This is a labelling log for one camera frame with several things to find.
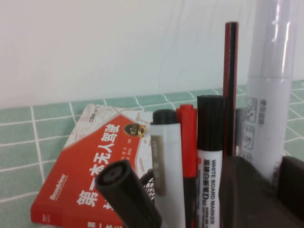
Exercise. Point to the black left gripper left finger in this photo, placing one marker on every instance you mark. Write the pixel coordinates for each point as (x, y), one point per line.
(244, 202)

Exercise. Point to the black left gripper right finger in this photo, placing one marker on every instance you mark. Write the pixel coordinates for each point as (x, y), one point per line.
(292, 180)

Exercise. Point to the white paint marker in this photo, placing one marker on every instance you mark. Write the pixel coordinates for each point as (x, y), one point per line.
(268, 107)

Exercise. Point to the red marker pen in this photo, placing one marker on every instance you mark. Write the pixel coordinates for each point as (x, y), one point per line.
(188, 133)

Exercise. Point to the black mesh pen holder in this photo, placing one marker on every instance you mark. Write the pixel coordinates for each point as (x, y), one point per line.
(148, 187)

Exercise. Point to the black cap whiteboard marker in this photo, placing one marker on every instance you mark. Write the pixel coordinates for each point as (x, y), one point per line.
(210, 123)

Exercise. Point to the white marker black cap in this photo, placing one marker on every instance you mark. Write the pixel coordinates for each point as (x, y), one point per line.
(168, 154)

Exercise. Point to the red black striped pencil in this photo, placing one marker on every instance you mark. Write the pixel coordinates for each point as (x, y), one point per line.
(230, 71)

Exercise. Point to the red map cover book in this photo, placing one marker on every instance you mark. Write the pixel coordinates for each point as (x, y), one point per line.
(83, 166)

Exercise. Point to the green checked tablecloth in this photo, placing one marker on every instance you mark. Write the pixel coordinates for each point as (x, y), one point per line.
(23, 142)

